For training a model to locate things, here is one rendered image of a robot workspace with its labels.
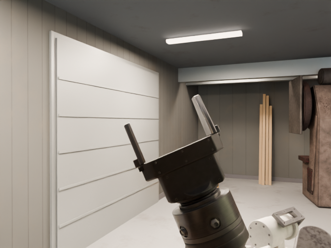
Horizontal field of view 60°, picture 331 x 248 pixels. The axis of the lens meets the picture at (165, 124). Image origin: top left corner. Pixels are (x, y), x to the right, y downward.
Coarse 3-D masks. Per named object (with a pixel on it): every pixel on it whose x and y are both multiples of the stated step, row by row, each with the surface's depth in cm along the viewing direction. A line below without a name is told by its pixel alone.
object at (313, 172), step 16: (320, 80) 605; (304, 96) 581; (320, 96) 586; (304, 112) 582; (320, 112) 571; (304, 128) 606; (320, 128) 568; (320, 144) 569; (304, 160) 633; (320, 160) 571; (304, 176) 661; (320, 176) 572; (304, 192) 661; (320, 192) 573
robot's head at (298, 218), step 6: (282, 210) 67; (288, 210) 68; (294, 210) 69; (276, 216) 65; (294, 216) 68; (300, 216) 68; (282, 222) 63; (288, 222) 64; (294, 222) 65; (300, 222) 68
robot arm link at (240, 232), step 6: (240, 222) 38; (234, 228) 37; (240, 228) 37; (246, 228) 39; (228, 234) 36; (234, 234) 36; (240, 234) 37; (246, 234) 38; (210, 240) 36; (216, 240) 36; (222, 240) 36; (228, 240) 36; (234, 240) 36; (240, 240) 37; (246, 240) 37; (186, 246) 39; (192, 246) 37; (198, 246) 37; (204, 246) 36; (210, 246) 36; (216, 246) 36; (222, 246) 36; (228, 246) 36; (234, 246) 36; (240, 246) 36; (246, 246) 41
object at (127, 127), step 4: (128, 124) 40; (128, 128) 40; (128, 132) 40; (132, 132) 40; (128, 136) 40; (132, 136) 40; (132, 140) 40; (136, 140) 40; (132, 144) 40; (136, 144) 40; (136, 148) 39; (136, 152) 39; (140, 152) 39; (136, 156) 39; (140, 156) 39; (136, 160) 40; (140, 160) 39; (144, 160) 39; (136, 164) 40; (140, 164) 40
